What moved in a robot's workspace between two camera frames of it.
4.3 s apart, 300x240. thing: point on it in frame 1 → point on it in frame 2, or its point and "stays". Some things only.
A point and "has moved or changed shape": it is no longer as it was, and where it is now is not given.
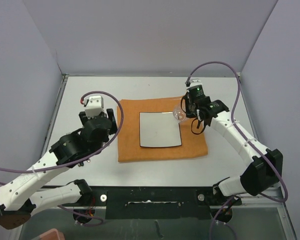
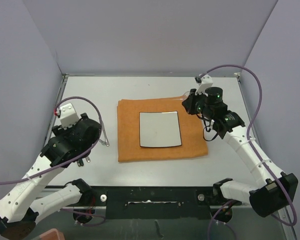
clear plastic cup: x=178 y=114 has moved or changed shape
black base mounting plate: x=159 y=202 stays
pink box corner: x=52 y=234 stays
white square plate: x=159 y=129 stays
